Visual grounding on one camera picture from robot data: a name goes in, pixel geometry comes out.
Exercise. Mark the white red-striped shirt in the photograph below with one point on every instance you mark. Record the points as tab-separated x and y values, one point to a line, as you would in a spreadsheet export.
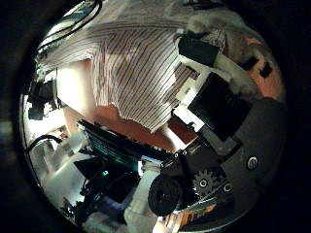
129	64

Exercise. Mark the black control box blue lights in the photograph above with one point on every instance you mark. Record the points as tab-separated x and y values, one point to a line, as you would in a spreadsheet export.
107	145

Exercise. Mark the orange perforated panel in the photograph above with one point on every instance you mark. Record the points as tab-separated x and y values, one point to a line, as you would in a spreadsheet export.
181	216

